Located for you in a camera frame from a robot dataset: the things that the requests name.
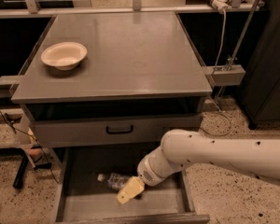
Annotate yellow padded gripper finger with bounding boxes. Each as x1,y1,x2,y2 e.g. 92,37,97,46
117,176,145,204

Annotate clear plastic water bottle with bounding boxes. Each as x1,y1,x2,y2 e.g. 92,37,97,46
97,173,130,190

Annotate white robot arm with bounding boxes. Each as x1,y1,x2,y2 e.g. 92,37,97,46
117,129,280,204

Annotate open grey lower drawer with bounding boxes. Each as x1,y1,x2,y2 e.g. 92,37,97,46
51,142,210,224

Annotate closed grey upper drawer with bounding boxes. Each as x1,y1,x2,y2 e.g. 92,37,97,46
30,114,202,147

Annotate grey cabinet with counter top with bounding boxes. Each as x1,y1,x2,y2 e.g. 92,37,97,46
10,11,213,151

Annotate black floor stand leg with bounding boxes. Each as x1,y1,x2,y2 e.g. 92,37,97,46
12,146,52,189

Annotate white paper bowl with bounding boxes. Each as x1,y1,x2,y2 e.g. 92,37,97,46
41,42,88,71

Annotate dark cabinet at right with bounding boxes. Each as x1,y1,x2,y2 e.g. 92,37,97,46
238,0,280,130

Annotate diagonal metal rod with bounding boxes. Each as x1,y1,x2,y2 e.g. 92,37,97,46
224,0,267,72

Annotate black drawer handle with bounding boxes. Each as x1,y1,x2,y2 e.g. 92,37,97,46
105,125,133,135

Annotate grey metal side bracket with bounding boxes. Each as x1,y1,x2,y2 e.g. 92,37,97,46
203,65,245,87

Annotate grey left side bracket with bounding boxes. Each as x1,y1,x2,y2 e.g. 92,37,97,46
0,75,22,98

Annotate thin black floor cable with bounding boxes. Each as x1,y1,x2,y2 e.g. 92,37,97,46
0,91,60,184

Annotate grey rear rail shelf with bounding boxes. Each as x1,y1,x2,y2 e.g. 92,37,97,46
0,2,267,20

